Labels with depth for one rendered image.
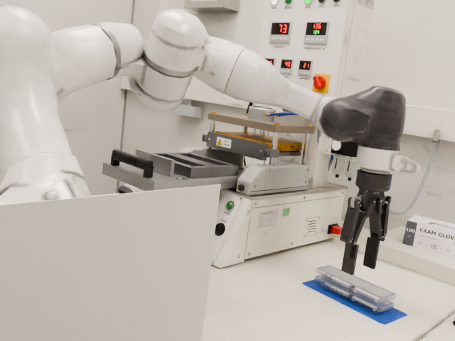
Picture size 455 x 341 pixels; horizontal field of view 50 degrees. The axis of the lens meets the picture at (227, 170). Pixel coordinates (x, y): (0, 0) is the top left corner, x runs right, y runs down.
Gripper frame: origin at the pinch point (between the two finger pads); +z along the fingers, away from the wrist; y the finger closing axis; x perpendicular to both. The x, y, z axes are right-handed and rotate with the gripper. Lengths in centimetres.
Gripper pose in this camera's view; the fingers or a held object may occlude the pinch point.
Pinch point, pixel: (360, 258)
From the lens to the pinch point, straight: 116.1
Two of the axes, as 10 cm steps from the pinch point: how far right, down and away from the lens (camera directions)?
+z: -1.1, 9.8, 1.6
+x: 6.4, 2.0, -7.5
